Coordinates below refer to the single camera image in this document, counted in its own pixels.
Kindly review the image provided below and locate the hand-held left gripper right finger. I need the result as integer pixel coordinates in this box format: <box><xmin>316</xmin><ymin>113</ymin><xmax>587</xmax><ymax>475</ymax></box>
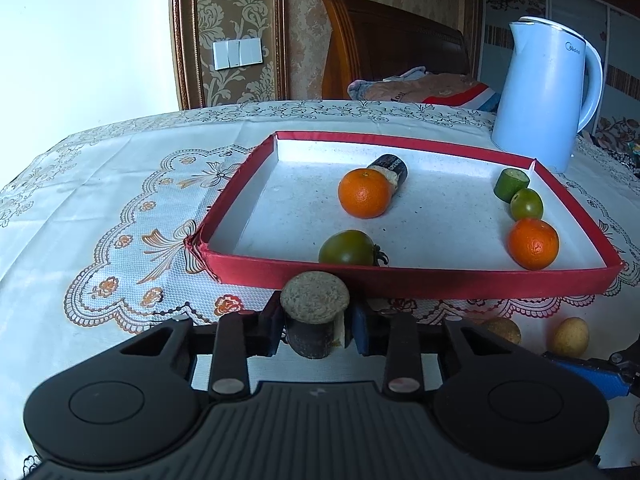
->
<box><xmin>350</xmin><ymin>304</ymin><xmax>518</xmax><ymax>401</ymax></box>

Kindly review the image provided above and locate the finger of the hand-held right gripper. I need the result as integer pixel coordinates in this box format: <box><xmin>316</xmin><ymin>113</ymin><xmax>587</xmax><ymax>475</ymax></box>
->
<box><xmin>606</xmin><ymin>342</ymin><xmax>640</xmax><ymax>377</ymax></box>
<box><xmin>544</xmin><ymin>351</ymin><xmax>632</xmax><ymax>401</ymax></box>

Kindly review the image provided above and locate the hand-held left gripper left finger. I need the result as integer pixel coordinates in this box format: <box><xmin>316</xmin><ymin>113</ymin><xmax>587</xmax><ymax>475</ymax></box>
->
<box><xmin>121</xmin><ymin>291</ymin><xmax>285</xmax><ymax>401</ymax></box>

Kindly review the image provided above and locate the small yellow potato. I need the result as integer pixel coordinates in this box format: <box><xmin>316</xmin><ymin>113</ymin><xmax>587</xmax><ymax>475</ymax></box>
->
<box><xmin>550</xmin><ymin>317</ymin><xmax>591</xmax><ymax>358</ymax></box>

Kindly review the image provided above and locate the dark sugarcane piece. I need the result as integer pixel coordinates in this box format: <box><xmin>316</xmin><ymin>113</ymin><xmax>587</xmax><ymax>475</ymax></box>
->
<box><xmin>280</xmin><ymin>272</ymin><xmax>351</xmax><ymax>359</ymax></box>
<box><xmin>367</xmin><ymin>155</ymin><xmax>408</xmax><ymax>193</ymax></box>

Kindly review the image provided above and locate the large green tomato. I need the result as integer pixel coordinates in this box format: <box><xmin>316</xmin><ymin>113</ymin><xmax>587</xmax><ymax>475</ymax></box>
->
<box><xmin>319</xmin><ymin>230</ymin><xmax>390</xmax><ymax>267</ymax></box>

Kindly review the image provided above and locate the red shallow box tray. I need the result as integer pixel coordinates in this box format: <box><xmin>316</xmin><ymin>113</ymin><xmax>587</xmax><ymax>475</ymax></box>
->
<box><xmin>185</xmin><ymin>131</ymin><xmax>623</xmax><ymax>298</ymax></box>

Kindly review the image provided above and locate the orange tangerine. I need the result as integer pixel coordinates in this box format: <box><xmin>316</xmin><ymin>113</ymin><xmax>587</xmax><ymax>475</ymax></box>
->
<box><xmin>338</xmin><ymin>167</ymin><xmax>392</xmax><ymax>219</ymax></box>
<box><xmin>507</xmin><ymin>218</ymin><xmax>560</xmax><ymax>271</ymax></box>

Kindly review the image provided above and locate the green cucumber piece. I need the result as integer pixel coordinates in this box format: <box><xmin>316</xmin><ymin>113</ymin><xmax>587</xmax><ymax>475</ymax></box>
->
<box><xmin>493</xmin><ymin>167</ymin><xmax>531</xmax><ymax>203</ymax></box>

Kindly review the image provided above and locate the small brown potato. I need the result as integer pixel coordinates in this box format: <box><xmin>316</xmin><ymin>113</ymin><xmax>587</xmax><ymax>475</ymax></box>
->
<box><xmin>482</xmin><ymin>316</ymin><xmax>522</xmax><ymax>346</ymax></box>

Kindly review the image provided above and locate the small green tomato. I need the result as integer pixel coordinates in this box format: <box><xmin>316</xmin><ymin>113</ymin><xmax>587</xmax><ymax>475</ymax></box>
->
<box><xmin>510</xmin><ymin>188</ymin><xmax>544</xmax><ymax>222</ymax></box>

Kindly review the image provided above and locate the white lace tablecloth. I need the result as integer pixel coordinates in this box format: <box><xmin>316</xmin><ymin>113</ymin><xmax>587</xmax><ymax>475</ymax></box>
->
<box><xmin>0</xmin><ymin>99</ymin><xmax>640</xmax><ymax>480</ymax></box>

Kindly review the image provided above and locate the colourful patterned cloth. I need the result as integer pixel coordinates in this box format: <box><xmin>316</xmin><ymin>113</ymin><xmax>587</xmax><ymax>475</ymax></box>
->
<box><xmin>590</xmin><ymin>117</ymin><xmax>640</xmax><ymax>178</ymax></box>

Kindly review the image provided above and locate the grey towel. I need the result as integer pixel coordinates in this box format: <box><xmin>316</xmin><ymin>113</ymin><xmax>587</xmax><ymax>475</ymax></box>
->
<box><xmin>348</xmin><ymin>66</ymin><xmax>426</xmax><ymax>101</ymax></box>

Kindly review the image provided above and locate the light blue electric kettle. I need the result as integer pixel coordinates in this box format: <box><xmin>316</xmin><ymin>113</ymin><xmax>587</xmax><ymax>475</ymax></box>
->
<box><xmin>491</xmin><ymin>16</ymin><xmax>604</xmax><ymax>173</ymax></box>

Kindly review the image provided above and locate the wooden bed headboard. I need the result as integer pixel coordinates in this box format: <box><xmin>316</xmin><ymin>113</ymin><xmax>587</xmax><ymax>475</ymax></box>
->
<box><xmin>320</xmin><ymin>0</ymin><xmax>472</xmax><ymax>101</ymax></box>

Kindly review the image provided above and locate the sliding door wardrobe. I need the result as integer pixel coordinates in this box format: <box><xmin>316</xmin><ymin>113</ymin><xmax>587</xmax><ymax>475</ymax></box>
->
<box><xmin>480</xmin><ymin>0</ymin><xmax>640</xmax><ymax>128</ymax></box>

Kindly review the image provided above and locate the white wall light switch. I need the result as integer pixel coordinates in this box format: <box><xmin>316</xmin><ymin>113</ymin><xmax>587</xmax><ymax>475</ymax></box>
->
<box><xmin>212</xmin><ymin>37</ymin><xmax>263</xmax><ymax>69</ymax></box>

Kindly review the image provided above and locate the gold wall frame moulding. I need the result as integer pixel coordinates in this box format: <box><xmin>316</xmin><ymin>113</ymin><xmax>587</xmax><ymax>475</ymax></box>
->
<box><xmin>167</xmin><ymin>0</ymin><xmax>288</xmax><ymax>110</ymax></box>

